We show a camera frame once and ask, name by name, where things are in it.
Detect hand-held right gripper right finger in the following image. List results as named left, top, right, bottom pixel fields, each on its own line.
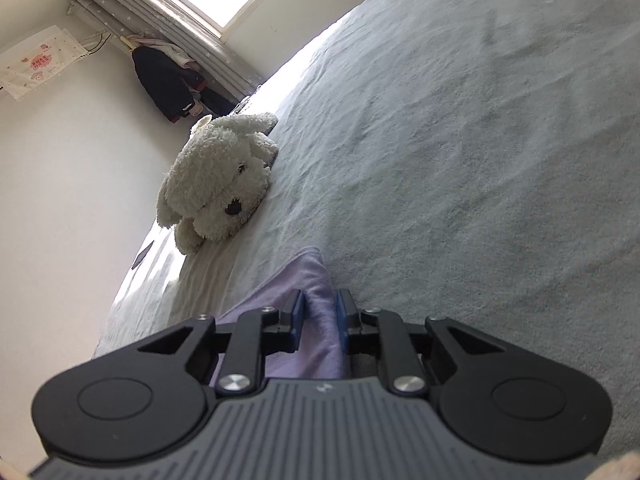
left=335, top=288, right=503, bottom=396

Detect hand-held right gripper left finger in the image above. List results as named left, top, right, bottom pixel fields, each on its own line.
left=135, top=290, right=306, bottom=396

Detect purple pants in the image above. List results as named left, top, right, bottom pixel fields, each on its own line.
left=210, top=246, right=353, bottom=393

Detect white plush dog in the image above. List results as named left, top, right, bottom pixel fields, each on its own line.
left=156, top=112, right=280, bottom=256

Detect black phone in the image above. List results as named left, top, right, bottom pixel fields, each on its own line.
left=131, top=241, right=156, bottom=271

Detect grey bed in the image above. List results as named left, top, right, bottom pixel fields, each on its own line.
left=92, top=0, right=640, bottom=461

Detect dark hanging jacket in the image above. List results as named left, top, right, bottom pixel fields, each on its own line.
left=131, top=45, right=207, bottom=123

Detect pale hanging garment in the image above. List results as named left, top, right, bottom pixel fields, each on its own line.
left=125, top=34, right=196, bottom=68

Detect grey star curtain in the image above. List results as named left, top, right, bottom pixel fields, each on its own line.
left=67, top=0, right=263, bottom=106

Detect white wall cloth poster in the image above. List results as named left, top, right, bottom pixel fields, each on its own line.
left=0, top=25, right=90, bottom=102

